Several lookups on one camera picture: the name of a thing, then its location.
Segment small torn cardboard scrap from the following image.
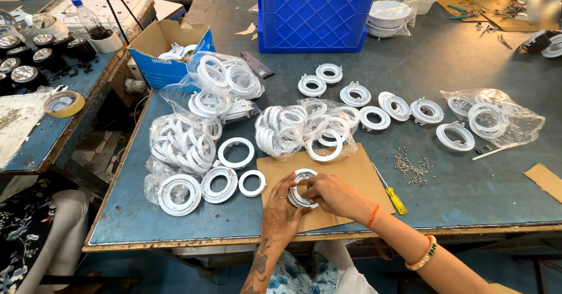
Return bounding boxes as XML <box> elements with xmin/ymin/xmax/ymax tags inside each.
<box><xmin>235</xmin><ymin>22</ymin><xmax>258</xmax><ymax>41</ymax></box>

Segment group of black spotlights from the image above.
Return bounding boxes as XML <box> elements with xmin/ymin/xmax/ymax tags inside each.
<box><xmin>0</xmin><ymin>32</ymin><xmax>98</xmax><ymax>96</ymax></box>

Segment black and white spotlight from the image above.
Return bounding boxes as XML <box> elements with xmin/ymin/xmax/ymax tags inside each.
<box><xmin>522</xmin><ymin>30</ymin><xmax>562</xmax><ymax>59</ymax></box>

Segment white power socket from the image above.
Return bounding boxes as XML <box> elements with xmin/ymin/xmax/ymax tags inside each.
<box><xmin>124</xmin><ymin>77</ymin><xmax>148</xmax><ymax>95</ymax></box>

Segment pile of metal parts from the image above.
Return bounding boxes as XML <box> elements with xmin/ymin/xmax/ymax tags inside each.
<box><xmin>495</xmin><ymin>3</ymin><xmax>527</xmax><ymax>19</ymax></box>

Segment pile of small metal screws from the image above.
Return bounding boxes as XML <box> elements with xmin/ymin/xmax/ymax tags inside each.
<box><xmin>393</xmin><ymin>146</ymin><xmax>436</xmax><ymax>186</ymax></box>

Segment yellow-handled screwdriver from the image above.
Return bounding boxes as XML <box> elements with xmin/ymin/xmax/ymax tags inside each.
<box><xmin>372</xmin><ymin>162</ymin><xmax>408</xmax><ymax>216</ymax></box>

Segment white board with papers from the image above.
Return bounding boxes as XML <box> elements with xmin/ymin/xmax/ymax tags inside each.
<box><xmin>47</xmin><ymin>0</ymin><xmax>155</xmax><ymax>28</ymax></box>

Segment white flat trim ring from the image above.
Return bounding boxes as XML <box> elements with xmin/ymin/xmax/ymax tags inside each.
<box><xmin>238</xmin><ymin>170</ymin><xmax>268</xmax><ymax>198</ymax></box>
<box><xmin>218</xmin><ymin>137</ymin><xmax>256</xmax><ymax>170</ymax></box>

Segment bundle of white cables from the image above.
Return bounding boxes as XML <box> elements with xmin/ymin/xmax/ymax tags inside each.
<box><xmin>80</xmin><ymin>131</ymin><xmax>116</xmax><ymax>164</ymax></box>

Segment gold and green bangle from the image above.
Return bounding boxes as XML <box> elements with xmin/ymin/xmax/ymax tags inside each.
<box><xmin>405</xmin><ymin>235</ymin><xmax>438</xmax><ymax>272</ymax></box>

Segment black tripod legs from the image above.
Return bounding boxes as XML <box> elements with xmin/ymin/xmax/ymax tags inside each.
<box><xmin>94</xmin><ymin>0</ymin><xmax>146</xmax><ymax>45</ymax></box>

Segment clear plastic bottle blue cap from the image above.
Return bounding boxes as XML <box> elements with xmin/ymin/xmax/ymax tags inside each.
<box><xmin>71</xmin><ymin>0</ymin><xmax>113</xmax><ymax>40</ymax></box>

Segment yellow masking tape roll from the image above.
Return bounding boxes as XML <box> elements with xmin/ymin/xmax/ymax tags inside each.
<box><xmin>42</xmin><ymin>90</ymin><xmax>86</xmax><ymax>119</ymax></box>

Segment person's blue floral clothing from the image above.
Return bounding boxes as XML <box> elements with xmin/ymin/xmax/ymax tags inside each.
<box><xmin>265</xmin><ymin>240</ymin><xmax>367</xmax><ymax>294</ymax></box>

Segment white flanged ring frame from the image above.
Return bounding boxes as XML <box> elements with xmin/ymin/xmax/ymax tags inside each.
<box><xmin>201</xmin><ymin>166</ymin><xmax>239</xmax><ymax>204</ymax></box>
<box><xmin>157</xmin><ymin>174</ymin><xmax>203</xmax><ymax>217</ymax></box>

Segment green-handled pliers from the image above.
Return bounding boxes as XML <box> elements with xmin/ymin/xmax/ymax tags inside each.
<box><xmin>447</xmin><ymin>4</ymin><xmax>480</xmax><ymax>20</ymax></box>

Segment white sheet with screws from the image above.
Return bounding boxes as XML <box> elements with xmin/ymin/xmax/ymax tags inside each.
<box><xmin>0</xmin><ymin>91</ymin><xmax>52</xmax><ymax>168</ymax></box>

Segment person's left hand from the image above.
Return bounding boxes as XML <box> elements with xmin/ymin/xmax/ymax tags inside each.
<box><xmin>262</xmin><ymin>172</ymin><xmax>313</xmax><ymax>247</ymax></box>

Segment blue plastic crate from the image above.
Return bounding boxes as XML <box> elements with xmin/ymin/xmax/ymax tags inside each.
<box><xmin>254</xmin><ymin>0</ymin><xmax>381</xmax><ymax>54</ymax></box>

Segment white round lamp housing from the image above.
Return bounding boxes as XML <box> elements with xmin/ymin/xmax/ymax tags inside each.
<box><xmin>287</xmin><ymin>168</ymin><xmax>321</xmax><ymax>210</ymax></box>

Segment plastic bag of white rings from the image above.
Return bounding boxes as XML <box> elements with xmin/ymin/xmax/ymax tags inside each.
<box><xmin>144</xmin><ymin>110</ymin><xmax>223</xmax><ymax>206</ymax></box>
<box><xmin>440</xmin><ymin>88</ymin><xmax>546</xmax><ymax>149</ymax></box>
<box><xmin>188</xmin><ymin>51</ymin><xmax>266</xmax><ymax>101</ymax></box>
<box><xmin>254</xmin><ymin>98</ymin><xmax>361</xmax><ymax>162</ymax></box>
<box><xmin>159</xmin><ymin>85</ymin><xmax>261</xmax><ymax>125</ymax></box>

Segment row of white lamp rings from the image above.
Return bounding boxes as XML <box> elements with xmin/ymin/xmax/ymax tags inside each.
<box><xmin>298</xmin><ymin>63</ymin><xmax>476</xmax><ymax>152</ymax></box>

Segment blue and brown cardboard box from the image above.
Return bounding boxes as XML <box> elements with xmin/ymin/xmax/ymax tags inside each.
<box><xmin>127</xmin><ymin>20</ymin><xmax>216</xmax><ymax>90</ymax></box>

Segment bagged stack of white bowls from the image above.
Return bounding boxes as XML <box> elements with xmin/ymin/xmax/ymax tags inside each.
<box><xmin>366</xmin><ymin>0</ymin><xmax>418</xmax><ymax>38</ymax></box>

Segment torn brown cardboard piece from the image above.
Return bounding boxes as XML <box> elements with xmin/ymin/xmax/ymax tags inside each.
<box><xmin>523</xmin><ymin>163</ymin><xmax>562</xmax><ymax>205</ymax></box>

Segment orange wrist thread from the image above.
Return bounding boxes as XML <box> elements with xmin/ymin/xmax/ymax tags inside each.
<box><xmin>366</xmin><ymin>204</ymin><xmax>381</xmax><ymax>230</ymax></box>

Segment person's right hand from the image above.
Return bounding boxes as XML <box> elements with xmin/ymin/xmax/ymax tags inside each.
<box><xmin>301</xmin><ymin>173</ymin><xmax>375</xmax><ymax>225</ymax></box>

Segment brown cardboard sheet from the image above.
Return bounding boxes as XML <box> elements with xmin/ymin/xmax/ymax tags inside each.
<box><xmin>256</xmin><ymin>143</ymin><xmax>396</xmax><ymax>233</ymax></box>

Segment grey metal strips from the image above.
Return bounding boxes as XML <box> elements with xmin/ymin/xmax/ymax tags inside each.
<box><xmin>240</xmin><ymin>51</ymin><xmax>275</xmax><ymax>80</ymax></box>

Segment large cardboard work mat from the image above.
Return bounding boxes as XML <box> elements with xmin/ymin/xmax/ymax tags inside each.
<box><xmin>437</xmin><ymin>0</ymin><xmax>562</xmax><ymax>33</ymax></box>

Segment thin white stick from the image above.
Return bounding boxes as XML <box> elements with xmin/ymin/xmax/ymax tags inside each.
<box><xmin>472</xmin><ymin>145</ymin><xmax>513</xmax><ymax>161</ymax></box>

